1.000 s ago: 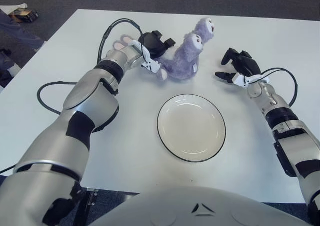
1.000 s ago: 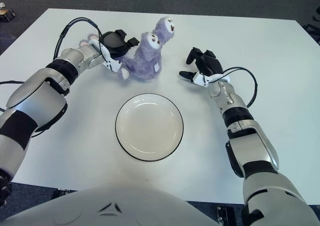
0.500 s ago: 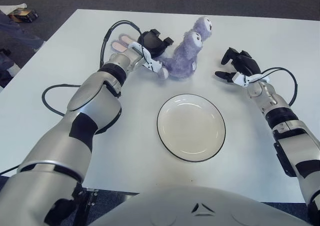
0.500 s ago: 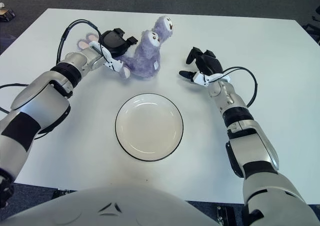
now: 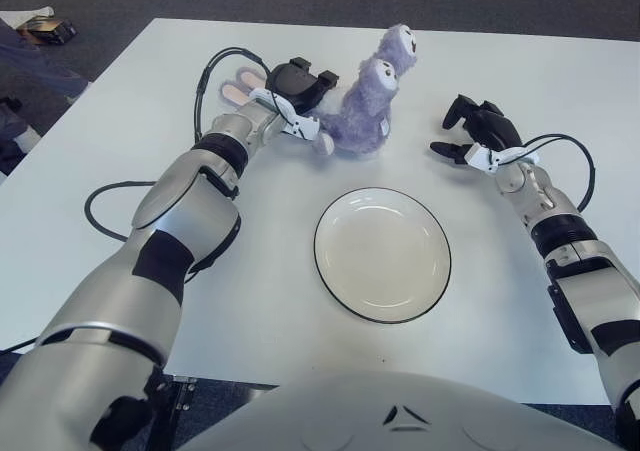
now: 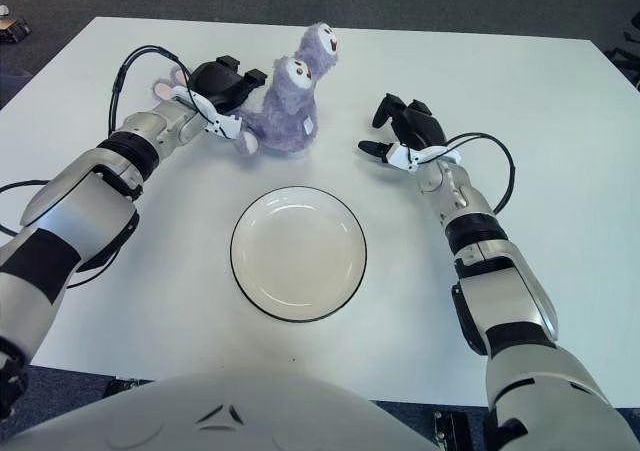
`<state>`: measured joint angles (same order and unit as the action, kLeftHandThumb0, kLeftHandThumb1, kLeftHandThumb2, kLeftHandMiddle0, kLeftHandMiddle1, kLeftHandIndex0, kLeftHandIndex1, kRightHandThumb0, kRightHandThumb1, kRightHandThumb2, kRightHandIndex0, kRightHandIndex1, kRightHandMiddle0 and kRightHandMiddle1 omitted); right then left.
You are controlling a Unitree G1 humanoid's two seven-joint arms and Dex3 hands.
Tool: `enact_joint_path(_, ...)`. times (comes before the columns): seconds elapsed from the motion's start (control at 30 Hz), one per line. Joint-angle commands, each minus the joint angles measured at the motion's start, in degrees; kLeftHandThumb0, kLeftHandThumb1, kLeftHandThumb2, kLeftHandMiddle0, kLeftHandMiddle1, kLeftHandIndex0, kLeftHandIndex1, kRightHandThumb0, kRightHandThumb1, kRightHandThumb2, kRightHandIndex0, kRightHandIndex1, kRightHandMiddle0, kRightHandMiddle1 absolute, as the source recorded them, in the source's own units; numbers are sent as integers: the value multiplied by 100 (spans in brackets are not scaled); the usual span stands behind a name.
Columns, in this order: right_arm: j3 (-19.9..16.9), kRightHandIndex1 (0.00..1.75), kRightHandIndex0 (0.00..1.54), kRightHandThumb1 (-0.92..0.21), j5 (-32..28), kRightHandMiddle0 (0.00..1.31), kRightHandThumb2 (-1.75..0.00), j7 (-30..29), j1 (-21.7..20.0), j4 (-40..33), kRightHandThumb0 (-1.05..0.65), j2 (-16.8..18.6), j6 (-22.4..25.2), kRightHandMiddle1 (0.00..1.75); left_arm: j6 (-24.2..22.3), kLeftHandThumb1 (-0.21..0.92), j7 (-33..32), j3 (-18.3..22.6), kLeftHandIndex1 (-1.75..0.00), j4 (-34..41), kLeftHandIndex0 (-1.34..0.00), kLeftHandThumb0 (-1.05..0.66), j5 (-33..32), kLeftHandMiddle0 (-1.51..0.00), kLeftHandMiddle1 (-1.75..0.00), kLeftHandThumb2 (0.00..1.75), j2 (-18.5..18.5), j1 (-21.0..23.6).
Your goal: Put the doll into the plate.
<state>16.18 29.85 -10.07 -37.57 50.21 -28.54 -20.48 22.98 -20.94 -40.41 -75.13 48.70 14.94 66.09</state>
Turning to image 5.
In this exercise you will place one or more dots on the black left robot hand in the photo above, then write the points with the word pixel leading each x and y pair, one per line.
pixel 292 83

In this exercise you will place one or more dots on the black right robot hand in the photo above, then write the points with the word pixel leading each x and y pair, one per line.
pixel 495 128

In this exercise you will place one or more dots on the purple plush bunny doll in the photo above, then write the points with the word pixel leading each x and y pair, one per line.
pixel 360 116

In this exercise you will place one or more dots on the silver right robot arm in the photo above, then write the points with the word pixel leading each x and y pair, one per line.
pixel 590 281

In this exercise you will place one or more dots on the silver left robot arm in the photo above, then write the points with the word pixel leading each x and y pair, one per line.
pixel 190 206

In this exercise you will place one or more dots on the white plate with black rim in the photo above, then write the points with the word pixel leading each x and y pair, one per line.
pixel 382 256

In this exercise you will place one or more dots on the black and brown box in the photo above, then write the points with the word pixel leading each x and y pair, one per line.
pixel 52 31

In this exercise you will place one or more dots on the person in blue trousers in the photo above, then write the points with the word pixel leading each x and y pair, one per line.
pixel 35 66

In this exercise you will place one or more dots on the grey robot torso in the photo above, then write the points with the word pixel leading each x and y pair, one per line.
pixel 400 421

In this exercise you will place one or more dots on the metal table bracket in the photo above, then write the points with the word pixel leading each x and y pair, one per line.
pixel 184 391

